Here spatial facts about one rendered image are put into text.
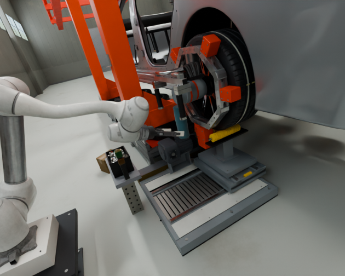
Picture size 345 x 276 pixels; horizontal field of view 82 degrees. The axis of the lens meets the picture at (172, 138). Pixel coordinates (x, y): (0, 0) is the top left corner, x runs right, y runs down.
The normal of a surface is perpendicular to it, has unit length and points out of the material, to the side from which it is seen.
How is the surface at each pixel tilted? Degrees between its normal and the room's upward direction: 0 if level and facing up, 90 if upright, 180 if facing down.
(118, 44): 90
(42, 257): 90
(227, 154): 90
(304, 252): 0
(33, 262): 90
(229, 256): 0
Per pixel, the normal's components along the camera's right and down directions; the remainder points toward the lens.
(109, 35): 0.44, 0.31
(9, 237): 0.70, 0.17
